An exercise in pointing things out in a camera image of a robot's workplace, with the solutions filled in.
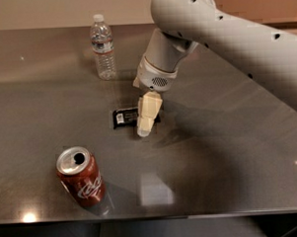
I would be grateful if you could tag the black rxbar chocolate wrapper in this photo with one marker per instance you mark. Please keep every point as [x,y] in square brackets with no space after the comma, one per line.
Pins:
[126,117]

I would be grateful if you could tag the clear plastic water bottle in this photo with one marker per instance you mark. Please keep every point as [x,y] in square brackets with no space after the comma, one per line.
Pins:
[102,44]

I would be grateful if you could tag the red coca-cola can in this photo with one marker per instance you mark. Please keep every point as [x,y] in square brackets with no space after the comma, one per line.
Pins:
[80,175]

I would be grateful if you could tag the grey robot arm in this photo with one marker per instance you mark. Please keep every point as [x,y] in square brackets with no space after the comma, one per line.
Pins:
[266,54]

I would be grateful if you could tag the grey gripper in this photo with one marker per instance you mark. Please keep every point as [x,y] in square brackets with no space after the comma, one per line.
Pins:
[152,77]

